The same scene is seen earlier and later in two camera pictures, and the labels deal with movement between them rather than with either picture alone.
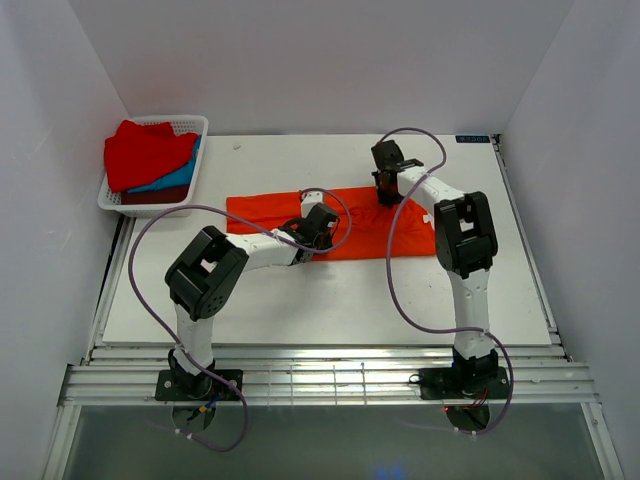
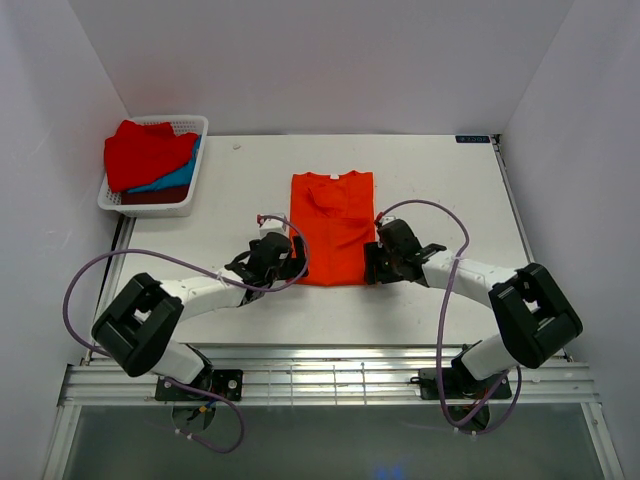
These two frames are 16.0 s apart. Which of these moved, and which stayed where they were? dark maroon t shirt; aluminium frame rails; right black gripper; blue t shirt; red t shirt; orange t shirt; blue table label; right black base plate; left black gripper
Moved: right black gripper; left black gripper; orange t shirt
Stayed: red t shirt; blue t shirt; dark maroon t shirt; blue table label; aluminium frame rails; right black base plate
